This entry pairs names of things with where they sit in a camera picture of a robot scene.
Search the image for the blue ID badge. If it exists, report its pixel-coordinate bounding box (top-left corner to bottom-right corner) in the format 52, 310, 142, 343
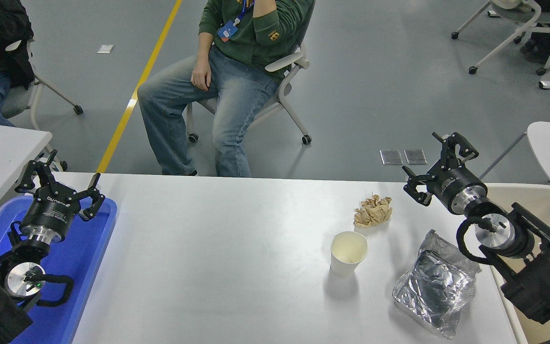
217, 0, 255, 43

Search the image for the blue plastic tray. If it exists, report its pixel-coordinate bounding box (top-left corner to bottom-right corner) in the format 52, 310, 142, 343
0, 195, 118, 344

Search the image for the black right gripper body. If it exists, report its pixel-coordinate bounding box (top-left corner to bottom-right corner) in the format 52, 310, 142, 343
426, 164, 488, 211

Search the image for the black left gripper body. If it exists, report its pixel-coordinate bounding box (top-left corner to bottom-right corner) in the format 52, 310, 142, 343
21, 187, 82, 235

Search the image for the white paper cup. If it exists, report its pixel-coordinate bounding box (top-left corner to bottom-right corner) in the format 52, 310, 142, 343
330, 231, 369, 279

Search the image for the silver foil tray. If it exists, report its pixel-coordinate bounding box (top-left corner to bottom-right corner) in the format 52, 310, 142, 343
392, 229, 482, 340

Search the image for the person's right hand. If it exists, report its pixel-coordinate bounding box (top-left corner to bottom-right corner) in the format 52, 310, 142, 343
191, 60, 212, 92

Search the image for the white frame office chair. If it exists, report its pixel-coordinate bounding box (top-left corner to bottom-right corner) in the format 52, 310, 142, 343
0, 39, 85, 172
451, 0, 550, 76
187, 41, 313, 145

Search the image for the crumpled tan paper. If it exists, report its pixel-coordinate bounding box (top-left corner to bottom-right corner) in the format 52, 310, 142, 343
353, 194, 393, 228

